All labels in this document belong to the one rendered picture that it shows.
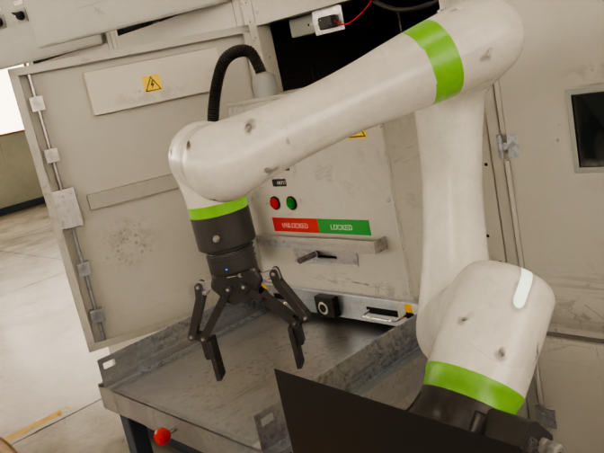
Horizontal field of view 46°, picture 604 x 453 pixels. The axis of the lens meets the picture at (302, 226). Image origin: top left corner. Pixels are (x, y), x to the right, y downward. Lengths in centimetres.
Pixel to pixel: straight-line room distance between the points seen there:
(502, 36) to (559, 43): 37
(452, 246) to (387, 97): 26
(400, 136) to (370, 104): 51
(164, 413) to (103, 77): 86
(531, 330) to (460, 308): 9
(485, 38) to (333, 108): 24
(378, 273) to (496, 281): 66
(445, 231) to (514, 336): 26
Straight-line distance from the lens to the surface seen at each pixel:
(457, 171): 116
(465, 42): 104
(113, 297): 198
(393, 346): 145
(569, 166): 146
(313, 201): 165
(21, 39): 284
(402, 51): 102
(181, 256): 199
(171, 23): 228
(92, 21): 223
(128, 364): 172
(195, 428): 141
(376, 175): 149
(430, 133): 119
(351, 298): 164
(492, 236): 162
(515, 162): 151
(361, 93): 98
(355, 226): 157
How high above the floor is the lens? 146
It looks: 13 degrees down
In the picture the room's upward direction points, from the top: 12 degrees counter-clockwise
